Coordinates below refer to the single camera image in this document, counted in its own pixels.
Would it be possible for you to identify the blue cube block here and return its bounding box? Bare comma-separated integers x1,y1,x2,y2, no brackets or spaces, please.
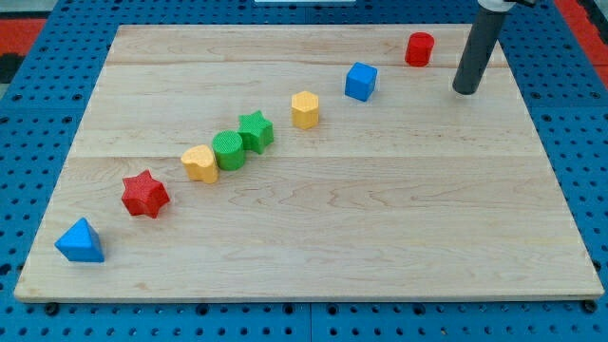
344,62,378,102

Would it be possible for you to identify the wooden board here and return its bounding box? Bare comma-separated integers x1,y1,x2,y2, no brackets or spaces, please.
14,25,604,303

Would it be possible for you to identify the green star block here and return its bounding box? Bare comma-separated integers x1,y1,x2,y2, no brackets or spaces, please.
237,110,274,155

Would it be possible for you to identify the yellow hexagon block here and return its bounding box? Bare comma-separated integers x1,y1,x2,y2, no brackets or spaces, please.
291,91,319,129

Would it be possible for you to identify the red cylinder block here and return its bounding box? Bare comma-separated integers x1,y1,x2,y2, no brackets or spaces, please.
405,31,435,67

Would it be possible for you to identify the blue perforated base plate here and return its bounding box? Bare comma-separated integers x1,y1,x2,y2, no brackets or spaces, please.
1,0,607,341

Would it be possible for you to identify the yellow heart block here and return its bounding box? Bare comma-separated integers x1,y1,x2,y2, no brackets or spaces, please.
180,144,219,184

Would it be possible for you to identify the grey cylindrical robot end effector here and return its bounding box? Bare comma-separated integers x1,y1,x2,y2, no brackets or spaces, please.
452,0,537,95

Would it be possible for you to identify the blue triangle block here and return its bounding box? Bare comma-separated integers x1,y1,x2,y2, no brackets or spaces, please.
54,218,105,263

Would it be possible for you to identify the red star block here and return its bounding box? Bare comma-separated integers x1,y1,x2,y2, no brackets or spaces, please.
122,170,170,219

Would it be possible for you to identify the green cylinder block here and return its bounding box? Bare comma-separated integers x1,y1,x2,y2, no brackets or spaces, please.
212,130,245,171

